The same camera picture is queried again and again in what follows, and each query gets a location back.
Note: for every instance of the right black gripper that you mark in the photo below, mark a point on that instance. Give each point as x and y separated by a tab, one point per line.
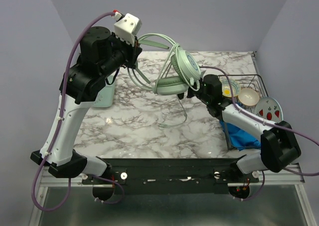
190	92

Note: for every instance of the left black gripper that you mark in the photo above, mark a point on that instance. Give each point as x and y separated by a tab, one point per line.
133	52

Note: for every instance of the mint green wired headphones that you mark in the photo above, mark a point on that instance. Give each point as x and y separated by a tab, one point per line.
179	73

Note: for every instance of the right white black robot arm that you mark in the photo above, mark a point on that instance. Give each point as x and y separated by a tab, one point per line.
279	146

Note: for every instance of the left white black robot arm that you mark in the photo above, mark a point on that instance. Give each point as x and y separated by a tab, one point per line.
102	53

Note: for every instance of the patterned yellow centre bowl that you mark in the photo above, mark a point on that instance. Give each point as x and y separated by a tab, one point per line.
230	87

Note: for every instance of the mint green rectangular tray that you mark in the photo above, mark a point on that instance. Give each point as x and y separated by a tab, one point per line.
105	97

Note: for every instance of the cream plain bowl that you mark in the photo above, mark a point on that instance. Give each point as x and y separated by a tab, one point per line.
248	97

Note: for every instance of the blue cloth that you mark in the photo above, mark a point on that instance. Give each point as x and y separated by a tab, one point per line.
239	138

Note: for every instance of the blue plate with red fruit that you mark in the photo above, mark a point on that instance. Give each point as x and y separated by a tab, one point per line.
268	108

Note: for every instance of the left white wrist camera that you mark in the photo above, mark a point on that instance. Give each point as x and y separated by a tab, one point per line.
126	27

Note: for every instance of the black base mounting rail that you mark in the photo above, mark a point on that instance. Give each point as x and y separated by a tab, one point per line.
176	176

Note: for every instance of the aluminium extrusion frame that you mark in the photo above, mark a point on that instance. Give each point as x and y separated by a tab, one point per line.
293	176

